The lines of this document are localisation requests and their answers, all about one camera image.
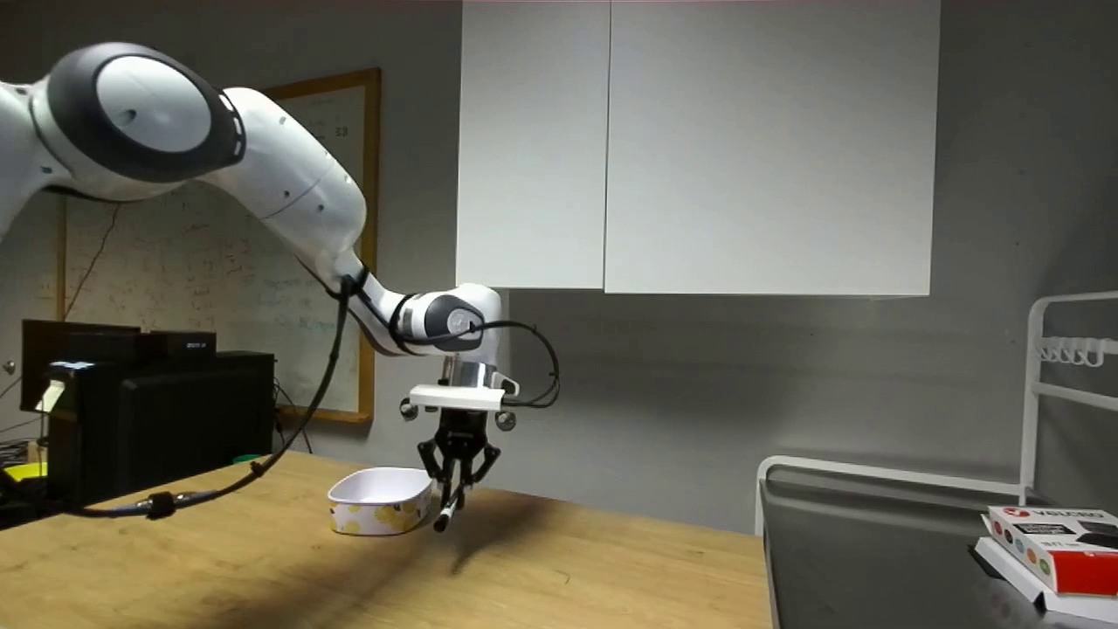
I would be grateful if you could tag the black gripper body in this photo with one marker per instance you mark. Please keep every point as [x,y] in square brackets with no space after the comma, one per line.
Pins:
[464,436]

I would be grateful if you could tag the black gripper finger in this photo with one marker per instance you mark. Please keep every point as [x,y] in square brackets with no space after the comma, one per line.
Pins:
[443,474]
[477,474]

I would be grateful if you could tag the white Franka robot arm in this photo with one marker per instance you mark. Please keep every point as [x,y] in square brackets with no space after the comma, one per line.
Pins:
[153,123]

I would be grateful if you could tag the white rectangular bowl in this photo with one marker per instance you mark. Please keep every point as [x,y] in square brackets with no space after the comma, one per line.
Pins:
[371,506]

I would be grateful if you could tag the large black equipment case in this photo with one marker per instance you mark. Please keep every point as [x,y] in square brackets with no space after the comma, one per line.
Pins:
[176,422]

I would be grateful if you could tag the narrow white cabinet door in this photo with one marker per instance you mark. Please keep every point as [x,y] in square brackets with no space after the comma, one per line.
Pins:
[532,145]

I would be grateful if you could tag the flat black box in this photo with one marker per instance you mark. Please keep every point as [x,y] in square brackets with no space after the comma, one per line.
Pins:
[81,342]

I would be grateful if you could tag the white paper tag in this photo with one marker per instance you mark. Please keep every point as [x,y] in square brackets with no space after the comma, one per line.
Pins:
[51,393]

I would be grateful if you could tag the grey cart tray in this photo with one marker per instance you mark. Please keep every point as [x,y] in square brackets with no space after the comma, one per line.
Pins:
[876,559]

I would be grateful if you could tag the yellow object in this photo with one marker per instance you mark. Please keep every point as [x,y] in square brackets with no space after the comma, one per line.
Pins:
[24,474]

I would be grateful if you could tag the wide white cabinet door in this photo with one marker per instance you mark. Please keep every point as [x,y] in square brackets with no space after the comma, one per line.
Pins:
[770,145]

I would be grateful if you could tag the white flat book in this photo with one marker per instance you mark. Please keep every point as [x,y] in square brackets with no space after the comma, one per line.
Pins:
[1024,580]

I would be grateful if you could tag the red and white box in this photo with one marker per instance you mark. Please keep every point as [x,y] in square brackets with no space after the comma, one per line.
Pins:
[1067,545]

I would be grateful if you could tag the white hooks on cart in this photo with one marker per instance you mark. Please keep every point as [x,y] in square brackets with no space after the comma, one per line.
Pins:
[1075,352]

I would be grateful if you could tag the white wrist camera mount plate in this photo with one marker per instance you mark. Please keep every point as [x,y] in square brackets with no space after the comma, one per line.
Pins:
[456,398]

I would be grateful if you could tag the wood framed wall board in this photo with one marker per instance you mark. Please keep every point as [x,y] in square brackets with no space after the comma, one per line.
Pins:
[370,387]

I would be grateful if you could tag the white metal cart frame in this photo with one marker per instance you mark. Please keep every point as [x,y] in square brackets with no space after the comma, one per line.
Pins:
[1034,398]

